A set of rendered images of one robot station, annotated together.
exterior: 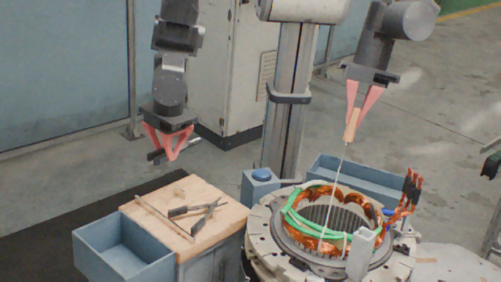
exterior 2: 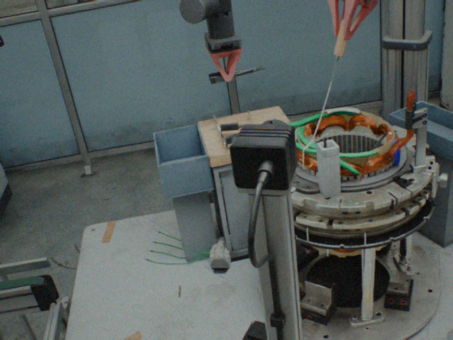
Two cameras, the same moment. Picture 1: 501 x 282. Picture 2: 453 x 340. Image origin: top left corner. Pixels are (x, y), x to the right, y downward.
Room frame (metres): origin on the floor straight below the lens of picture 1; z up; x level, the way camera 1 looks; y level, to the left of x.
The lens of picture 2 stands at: (0.08, -0.58, 1.58)
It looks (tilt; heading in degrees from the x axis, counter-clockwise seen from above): 30 degrees down; 44
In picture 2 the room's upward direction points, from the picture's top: 9 degrees counter-clockwise
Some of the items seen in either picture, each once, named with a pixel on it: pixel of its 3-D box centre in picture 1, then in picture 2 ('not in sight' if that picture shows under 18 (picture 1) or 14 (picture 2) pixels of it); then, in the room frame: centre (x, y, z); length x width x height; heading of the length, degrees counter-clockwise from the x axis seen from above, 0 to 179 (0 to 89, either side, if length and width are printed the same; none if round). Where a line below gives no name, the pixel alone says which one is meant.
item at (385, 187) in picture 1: (352, 224); (443, 181); (1.08, -0.27, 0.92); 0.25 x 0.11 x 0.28; 69
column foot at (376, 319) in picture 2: not in sight; (366, 318); (0.73, -0.26, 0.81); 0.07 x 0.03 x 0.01; 135
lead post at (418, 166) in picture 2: (407, 208); (419, 139); (0.83, -0.30, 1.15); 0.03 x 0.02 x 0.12; 135
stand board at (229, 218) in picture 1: (187, 214); (247, 134); (0.88, 0.11, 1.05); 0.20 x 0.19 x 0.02; 140
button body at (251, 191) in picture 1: (256, 218); not in sight; (1.09, -0.03, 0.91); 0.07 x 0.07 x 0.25; 27
